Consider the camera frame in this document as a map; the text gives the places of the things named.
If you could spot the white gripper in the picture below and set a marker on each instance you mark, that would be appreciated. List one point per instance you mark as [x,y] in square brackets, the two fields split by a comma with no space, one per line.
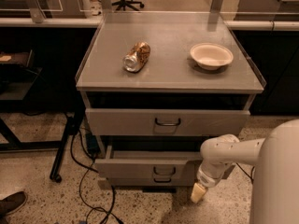
[206,177]

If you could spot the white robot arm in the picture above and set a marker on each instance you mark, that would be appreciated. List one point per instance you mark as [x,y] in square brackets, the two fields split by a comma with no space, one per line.
[275,192]

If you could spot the grey top drawer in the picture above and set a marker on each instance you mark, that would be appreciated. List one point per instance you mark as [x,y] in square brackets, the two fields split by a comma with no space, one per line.
[166,122]

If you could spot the grey drawer cabinet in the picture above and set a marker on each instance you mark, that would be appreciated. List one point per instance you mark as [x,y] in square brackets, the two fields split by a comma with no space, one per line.
[171,78]

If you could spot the white paper bowl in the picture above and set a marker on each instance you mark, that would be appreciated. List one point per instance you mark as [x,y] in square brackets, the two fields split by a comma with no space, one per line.
[211,56]

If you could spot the crushed gold soda can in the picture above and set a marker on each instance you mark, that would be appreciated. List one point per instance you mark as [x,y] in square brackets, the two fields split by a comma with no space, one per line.
[137,57]

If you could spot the dark shoe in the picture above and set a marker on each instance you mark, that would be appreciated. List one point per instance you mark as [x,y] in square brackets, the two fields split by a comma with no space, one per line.
[12,202]

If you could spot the person leg with sneaker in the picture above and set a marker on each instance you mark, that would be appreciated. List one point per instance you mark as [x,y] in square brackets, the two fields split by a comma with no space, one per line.
[95,7]

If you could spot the white horizontal rail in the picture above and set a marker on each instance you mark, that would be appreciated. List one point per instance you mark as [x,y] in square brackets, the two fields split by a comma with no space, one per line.
[92,22]

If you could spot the black side table frame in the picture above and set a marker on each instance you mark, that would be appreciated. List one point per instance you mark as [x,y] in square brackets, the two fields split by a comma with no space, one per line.
[18,77]

